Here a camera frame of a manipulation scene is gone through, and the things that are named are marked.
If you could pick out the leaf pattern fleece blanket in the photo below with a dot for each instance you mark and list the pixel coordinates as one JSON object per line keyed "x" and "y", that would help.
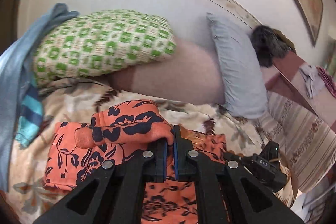
{"x": 52, "y": 165}

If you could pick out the grey-blue pillow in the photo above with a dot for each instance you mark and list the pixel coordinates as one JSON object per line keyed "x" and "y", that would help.
{"x": 244, "y": 87}

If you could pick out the green checkered pillow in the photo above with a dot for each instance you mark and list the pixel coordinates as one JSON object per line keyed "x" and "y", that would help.
{"x": 101, "y": 43}

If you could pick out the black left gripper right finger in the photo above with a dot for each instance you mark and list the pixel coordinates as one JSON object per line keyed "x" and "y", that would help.
{"x": 226, "y": 192}

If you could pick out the black furry item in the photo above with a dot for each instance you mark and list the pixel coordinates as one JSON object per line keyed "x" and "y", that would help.
{"x": 267, "y": 45}

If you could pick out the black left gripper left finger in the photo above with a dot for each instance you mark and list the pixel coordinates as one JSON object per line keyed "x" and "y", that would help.
{"x": 113, "y": 193}

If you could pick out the striped beige blanket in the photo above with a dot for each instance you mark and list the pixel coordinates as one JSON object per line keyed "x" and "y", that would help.
{"x": 305, "y": 140}

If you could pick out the orange floral garment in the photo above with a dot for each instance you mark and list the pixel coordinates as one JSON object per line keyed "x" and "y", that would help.
{"x": 139, "y": 122}

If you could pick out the teal striped knit sweater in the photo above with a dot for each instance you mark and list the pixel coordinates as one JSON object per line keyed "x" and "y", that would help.
{"x": 31, "y": 116}

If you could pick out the white crumpled cloth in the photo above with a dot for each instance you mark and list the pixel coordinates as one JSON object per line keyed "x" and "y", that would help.
{"x": 313, "y": 82}

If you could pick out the blue-grey cloth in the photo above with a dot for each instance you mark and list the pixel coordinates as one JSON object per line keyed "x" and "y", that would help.
{"x": 17, "y": 76}

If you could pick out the maroon pink headboard cloth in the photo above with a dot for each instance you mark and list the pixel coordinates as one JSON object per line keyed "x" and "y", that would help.
{"x": 284, "y": 78}

